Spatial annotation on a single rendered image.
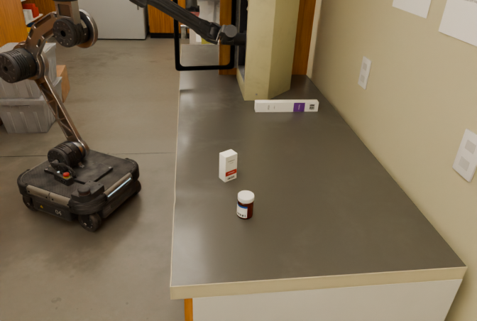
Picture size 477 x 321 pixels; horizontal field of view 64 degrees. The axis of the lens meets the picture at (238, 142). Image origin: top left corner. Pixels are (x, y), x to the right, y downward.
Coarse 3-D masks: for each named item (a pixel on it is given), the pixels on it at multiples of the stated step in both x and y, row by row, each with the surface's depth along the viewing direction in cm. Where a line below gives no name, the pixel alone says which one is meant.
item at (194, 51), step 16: (192, 0) 180; (208, 0) 182; (224, 0) 183; (208, 16) 185; (224, 16) 187; (192, 32) 187; (192, 48) 191; (208, 48) 193; (224, 48) 195; (192, 64) 195; (208, 64) 196; (224, 64) 198
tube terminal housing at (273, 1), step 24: (240, 0) 183; (264, 0) 157; (288, 0) 165; (264, 24) 161; (288, 24) 171; (264, 48) 166; (288, 48) 178; (264, 72) 172; (288, 72) 185; (264, 96) 177
